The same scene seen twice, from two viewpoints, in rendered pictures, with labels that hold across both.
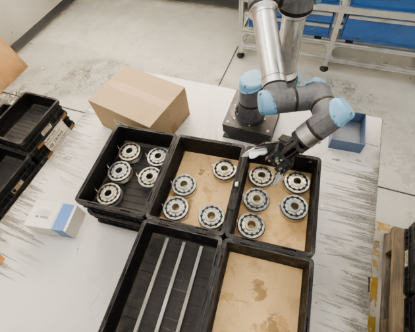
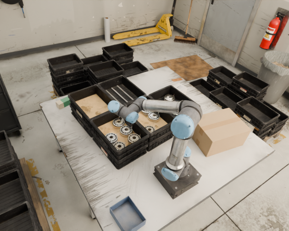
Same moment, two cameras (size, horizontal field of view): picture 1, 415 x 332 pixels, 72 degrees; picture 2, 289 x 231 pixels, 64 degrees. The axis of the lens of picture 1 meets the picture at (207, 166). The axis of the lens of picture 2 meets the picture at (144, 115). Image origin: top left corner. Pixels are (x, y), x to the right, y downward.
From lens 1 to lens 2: 1.75 m
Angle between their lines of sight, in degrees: 66
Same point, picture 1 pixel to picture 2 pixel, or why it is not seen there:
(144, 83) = (228, 129)
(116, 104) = (218, 114)
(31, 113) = (265, 118)
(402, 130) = not seen: outside the picture
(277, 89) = (140, 99)
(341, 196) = (99, 178)
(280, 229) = (108, 131)
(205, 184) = (149, 123)
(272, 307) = (91, 113)
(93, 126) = not seen: hidden behind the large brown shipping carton
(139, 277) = (132, 94)
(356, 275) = (71, 153)
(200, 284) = not seen: hidden behind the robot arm
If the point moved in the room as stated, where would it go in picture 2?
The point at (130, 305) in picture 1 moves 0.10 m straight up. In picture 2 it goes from (126, 89) to (126, 81)
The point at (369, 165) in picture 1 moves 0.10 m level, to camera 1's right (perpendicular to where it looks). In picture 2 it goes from (99, 209) to (90, 222)
